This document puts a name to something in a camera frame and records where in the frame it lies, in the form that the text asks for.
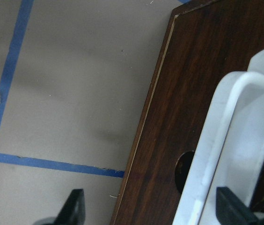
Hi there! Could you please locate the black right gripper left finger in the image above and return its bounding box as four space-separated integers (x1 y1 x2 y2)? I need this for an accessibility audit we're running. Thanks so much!
36 189 86 225

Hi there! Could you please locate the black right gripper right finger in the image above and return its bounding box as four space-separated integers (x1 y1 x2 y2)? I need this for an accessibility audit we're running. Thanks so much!
216 187 264 225

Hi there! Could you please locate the dark wooden drawer cabinet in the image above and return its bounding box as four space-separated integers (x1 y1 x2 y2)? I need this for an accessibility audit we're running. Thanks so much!
110 0 264 225

